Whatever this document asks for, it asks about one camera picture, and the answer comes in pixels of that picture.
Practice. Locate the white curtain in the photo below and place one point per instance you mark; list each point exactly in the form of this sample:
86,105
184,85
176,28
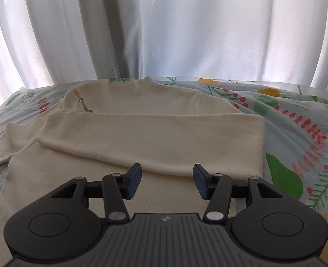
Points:
180,27

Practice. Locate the cream knit sweater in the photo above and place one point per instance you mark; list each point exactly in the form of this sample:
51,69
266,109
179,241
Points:
125,133

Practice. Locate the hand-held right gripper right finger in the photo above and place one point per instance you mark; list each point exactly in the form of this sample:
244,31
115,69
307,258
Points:
200,180

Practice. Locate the floral printed bed sheet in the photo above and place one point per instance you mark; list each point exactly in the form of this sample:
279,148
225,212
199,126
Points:
291,116

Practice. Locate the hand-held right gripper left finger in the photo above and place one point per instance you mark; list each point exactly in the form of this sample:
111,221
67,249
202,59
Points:
133,180

